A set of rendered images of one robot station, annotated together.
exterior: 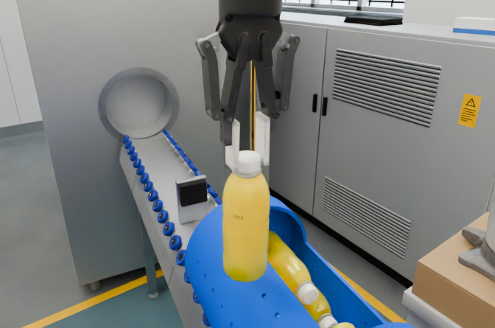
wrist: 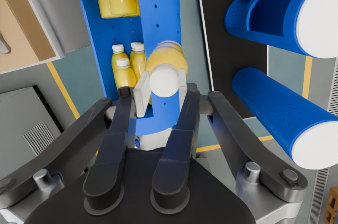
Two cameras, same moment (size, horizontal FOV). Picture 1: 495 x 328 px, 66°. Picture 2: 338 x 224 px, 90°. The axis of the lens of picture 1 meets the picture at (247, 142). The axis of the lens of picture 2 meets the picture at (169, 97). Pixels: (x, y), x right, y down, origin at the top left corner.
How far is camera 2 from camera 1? 40 cm
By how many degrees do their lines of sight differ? 44
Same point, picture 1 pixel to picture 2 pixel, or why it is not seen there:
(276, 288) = (151, 42)
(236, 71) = (189, 132)
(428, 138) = not seen: outside the picture
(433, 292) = (43, 45)
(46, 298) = (220, 157)
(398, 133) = not seen: outside the picture
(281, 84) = (96, 124)
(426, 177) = not seen: outside the picture
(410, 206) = (15, 144)
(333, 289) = (104, 66)
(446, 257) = (17, 56)
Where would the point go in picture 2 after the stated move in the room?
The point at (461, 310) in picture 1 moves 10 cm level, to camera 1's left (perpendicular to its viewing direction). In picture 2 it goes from (33, 26) to (63, 38)
